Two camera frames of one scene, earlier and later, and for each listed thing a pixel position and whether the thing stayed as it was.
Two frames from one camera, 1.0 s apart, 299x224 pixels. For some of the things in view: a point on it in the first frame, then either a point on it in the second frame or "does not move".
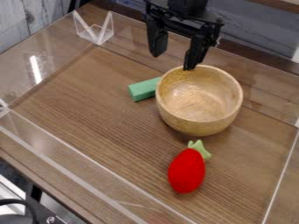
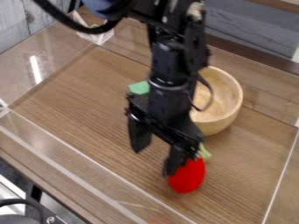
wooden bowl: (198, 100) does not move
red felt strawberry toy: (187, 168) does not move
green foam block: (145, 90) does not move
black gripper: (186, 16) to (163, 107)
